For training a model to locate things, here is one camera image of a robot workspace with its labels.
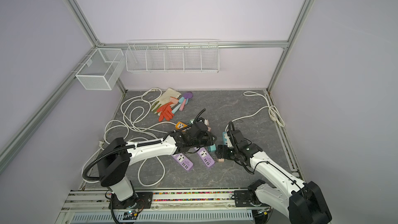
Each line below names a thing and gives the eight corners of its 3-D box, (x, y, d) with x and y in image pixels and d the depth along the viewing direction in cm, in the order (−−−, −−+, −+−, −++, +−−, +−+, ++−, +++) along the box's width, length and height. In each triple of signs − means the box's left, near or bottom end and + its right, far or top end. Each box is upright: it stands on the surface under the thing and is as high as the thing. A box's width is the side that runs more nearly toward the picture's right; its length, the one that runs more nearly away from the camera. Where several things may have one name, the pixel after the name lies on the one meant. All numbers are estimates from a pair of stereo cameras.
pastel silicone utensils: (171, 112, 110) (171, 110, 108) (186, 92, 122) (185, 90, 120) (179, 115, 108) (178, 113, 106) (193, 95, 121) (193, 92, 119)
